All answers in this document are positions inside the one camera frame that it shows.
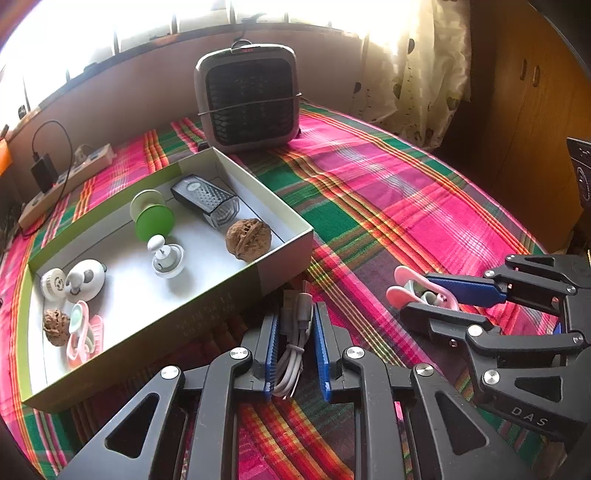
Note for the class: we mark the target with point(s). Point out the black charger adapter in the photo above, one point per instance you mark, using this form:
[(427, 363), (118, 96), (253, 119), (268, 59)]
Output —
[(44, 172)]

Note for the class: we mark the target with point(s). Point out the green white spool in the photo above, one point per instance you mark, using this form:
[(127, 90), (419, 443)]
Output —
[(150, 215)]

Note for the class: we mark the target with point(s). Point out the beige power strip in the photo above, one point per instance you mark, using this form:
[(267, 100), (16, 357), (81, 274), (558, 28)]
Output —
[(95, 163)]

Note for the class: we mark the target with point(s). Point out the wooden cabinet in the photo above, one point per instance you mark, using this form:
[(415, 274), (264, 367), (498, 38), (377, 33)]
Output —
[(528, 96)]

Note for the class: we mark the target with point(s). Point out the pink plaid bedspread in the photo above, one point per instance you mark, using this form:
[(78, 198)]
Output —
[(374, 201)]

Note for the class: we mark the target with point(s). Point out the grey black portable heater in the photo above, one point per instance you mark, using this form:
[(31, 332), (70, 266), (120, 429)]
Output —
[(248, 96)]

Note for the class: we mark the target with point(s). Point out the white knob stopper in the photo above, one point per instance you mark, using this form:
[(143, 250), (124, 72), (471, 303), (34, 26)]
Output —
[(167, 259)]

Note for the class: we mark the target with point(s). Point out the white panda face ball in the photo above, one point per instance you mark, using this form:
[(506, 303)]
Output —
[(85, 281)]

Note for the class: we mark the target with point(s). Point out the white plug adapter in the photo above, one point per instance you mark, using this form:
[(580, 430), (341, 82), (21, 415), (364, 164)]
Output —
[(82, 153)]

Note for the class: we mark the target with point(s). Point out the white green-edged cardboard tray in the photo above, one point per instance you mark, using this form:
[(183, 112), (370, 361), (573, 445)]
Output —
[(144, 315)]

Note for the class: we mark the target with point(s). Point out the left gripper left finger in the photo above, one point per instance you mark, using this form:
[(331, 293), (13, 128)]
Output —
[(264, 357)]

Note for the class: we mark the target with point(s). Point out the pink clip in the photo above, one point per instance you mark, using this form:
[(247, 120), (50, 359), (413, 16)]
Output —
[(410, 286), (85, 340)]

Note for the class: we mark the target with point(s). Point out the orange planter box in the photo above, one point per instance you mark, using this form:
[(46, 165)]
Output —
[(5, 157)]

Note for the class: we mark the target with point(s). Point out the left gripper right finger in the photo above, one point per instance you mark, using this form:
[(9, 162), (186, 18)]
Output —
[(329, 343)]

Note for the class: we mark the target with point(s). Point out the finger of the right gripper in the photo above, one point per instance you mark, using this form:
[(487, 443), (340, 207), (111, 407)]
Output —
[(439, 324), (469, 290)]

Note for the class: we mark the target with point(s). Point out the black mesh device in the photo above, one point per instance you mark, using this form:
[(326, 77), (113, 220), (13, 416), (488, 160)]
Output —
[(218, 206)]

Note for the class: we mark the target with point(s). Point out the brown walnut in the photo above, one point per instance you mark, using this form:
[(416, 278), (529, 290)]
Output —
[(248, 239), (56, 327)]

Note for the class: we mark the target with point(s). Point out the cream dotted curtain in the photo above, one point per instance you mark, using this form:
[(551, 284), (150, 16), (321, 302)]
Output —
[(415, 69)]

